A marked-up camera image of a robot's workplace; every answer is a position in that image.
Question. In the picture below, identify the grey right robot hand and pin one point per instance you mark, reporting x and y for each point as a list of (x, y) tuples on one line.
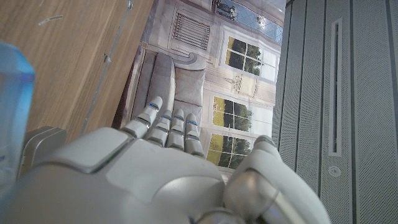
[(140, 180)]

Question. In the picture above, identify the clear soap dispenser bottle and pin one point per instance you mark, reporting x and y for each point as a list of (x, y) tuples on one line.
[(14, 109)]

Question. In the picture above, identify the printed living room backdrop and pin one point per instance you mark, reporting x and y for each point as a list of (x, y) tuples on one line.
[(242, 77)]

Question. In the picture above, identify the round ceiling sprinkler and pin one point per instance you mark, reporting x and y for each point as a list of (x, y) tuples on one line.
[(334, 171)]

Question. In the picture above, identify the long ceiling light slot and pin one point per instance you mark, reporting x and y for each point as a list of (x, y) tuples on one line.
[(335, 87)]

